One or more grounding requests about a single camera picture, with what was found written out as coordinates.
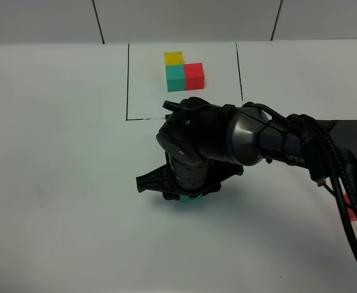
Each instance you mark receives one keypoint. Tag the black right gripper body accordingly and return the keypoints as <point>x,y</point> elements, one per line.
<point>189,177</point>

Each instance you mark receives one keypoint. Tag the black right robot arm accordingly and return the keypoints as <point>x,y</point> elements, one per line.
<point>198,135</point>

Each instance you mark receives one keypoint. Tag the template red cube block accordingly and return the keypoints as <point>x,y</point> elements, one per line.
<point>195,79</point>

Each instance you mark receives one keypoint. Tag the template green cube block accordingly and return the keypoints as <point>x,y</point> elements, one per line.
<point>175,78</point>

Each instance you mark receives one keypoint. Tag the template yellow cube block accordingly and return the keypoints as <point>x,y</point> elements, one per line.
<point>173,58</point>

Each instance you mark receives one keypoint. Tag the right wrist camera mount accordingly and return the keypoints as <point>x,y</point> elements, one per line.
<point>161,179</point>

